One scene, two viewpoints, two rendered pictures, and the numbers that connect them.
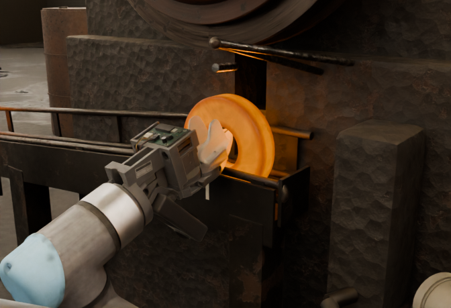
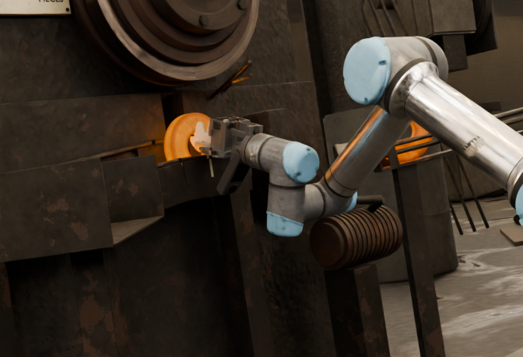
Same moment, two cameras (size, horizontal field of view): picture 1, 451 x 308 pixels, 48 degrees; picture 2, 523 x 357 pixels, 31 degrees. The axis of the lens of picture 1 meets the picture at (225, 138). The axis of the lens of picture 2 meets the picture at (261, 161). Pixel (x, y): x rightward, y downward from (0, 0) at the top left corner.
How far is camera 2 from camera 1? 2.13 m
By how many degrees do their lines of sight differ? 82
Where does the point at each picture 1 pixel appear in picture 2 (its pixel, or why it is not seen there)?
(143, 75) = (85, 125)
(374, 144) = (282, 111)
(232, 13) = (216, 55)
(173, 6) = (180, 54)
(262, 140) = not seen: hidden behind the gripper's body
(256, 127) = not seen: hidden behind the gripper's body
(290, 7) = (235, 53)
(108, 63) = (42, 123)
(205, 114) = (187, 126)
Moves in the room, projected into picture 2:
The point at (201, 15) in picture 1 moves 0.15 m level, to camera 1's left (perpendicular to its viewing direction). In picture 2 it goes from (199, 57) to (184, 51)
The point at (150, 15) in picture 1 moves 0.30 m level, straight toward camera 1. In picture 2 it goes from (152, 62) to (291, 41)
